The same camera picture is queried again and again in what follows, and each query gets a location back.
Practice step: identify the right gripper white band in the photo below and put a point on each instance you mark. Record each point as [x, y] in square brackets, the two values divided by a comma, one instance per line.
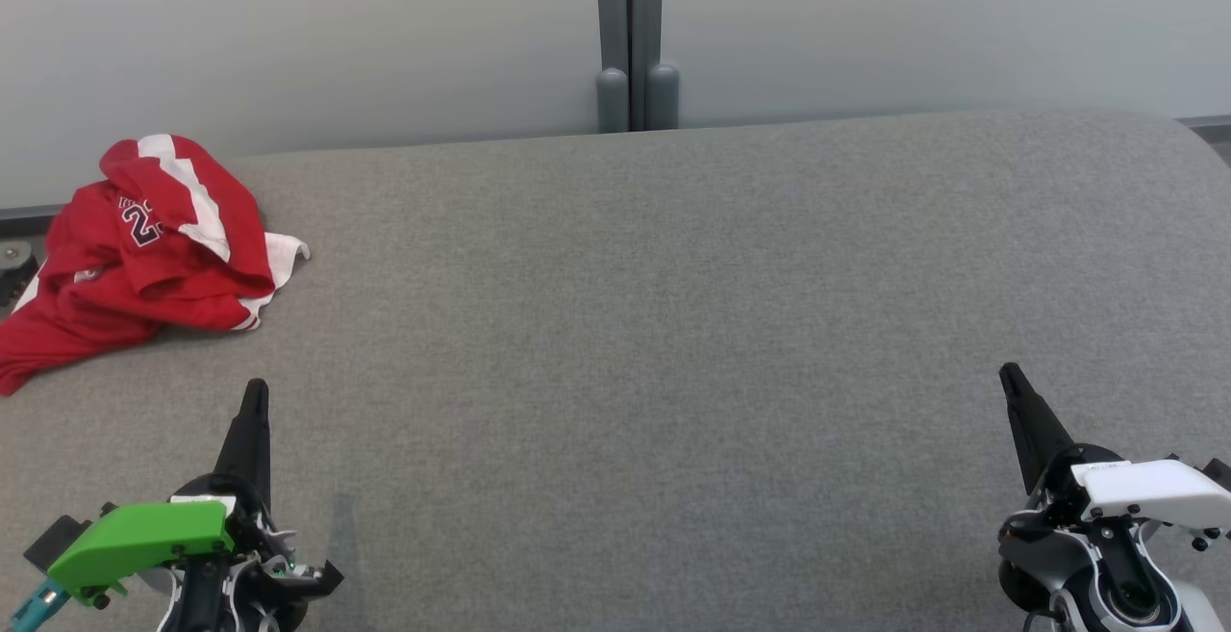
[1154, 492]

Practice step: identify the red white basketball jersey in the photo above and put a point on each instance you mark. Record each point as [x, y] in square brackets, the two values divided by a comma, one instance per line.
[58, 343]

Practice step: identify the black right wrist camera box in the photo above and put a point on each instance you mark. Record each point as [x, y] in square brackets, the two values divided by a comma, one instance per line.
[1221, 473]

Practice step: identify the grey partition post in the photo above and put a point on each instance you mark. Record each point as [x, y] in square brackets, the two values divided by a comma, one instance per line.
[654, 36]
[612, 36]

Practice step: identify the black caster wheel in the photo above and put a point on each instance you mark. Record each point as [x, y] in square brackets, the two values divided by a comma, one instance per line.
[17, 271]

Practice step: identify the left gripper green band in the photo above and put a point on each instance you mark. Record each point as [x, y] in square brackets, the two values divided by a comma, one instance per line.
[144, 536]

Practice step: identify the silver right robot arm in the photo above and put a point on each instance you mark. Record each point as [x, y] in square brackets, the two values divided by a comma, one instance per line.
[1116, 565]

